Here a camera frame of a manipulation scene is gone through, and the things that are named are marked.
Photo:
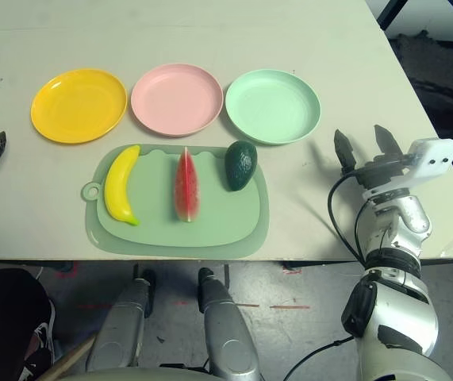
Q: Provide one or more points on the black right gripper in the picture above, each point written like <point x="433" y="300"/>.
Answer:
<point x="381" y="170"/>

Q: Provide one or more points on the yellow toy banana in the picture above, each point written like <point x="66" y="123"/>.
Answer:
<point x="117" y="186"/>

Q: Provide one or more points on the dark green toy avocado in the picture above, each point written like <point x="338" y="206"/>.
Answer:
<point x="240" y="166"/>

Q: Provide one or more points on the toy watermelon slice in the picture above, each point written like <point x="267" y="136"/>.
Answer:
<point x="186" y="186"/>

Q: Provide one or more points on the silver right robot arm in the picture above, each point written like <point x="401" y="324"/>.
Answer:
<point x="404" y="317"/>

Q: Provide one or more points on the yellow plastic plate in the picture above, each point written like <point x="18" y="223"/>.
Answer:
<point x="77" y="105"/>

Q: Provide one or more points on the light green plastic plate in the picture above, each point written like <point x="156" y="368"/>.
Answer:
<point x="271" y="105"/>

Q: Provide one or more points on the black table foot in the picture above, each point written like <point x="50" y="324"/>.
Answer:
<point x="64" y="269"/>
<point x="291" y="266"/>

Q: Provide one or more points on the green cutting board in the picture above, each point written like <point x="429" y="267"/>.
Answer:
<point x="218" y="214"/>

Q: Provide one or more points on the bystander black trouser leg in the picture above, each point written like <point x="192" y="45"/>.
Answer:
<point x="0" y="309"/>

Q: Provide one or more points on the pink plastic plate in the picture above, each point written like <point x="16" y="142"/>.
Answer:
<point x="176" y="99"/>

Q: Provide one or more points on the black sneaker white stripe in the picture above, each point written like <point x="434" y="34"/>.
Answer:
<point x="41" y="337"/>

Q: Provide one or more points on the silver robot left leg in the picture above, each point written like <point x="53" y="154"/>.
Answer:
<point x="119" y="329"/>

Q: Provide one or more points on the silver robot leg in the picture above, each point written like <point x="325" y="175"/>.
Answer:
<point x="226" y="329"/>
<point x="119" y="329"/>

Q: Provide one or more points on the wooden stick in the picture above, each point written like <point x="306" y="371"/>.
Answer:
<point x="71" y="355"/>

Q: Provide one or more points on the silver robot right leg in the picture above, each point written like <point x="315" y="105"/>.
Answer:
<point x="226" y="329"/>

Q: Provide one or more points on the grey robot torso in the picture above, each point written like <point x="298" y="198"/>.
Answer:
<point x="131" y="376"/>

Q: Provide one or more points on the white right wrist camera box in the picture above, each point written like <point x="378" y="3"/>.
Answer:
<point x="434" y="152"/>

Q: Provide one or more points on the black metal frame bar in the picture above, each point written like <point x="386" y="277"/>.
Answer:
<point x="388" y="12"/>

